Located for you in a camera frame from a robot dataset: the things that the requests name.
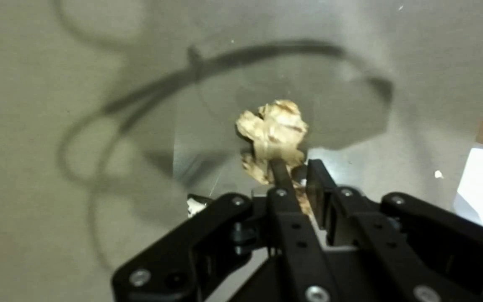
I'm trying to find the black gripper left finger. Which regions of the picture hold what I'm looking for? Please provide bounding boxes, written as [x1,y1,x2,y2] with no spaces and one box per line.
[111,160,345,302]

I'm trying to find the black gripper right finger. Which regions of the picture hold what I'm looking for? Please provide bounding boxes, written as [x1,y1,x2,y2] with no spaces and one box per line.
[307,158,483,302]

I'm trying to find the brown paper ball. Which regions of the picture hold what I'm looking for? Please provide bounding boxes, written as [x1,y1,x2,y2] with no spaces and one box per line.
[233,98,310,189]

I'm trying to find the pale tan crumpled paper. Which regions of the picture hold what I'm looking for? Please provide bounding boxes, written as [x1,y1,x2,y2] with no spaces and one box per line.
[186,194,210,219]

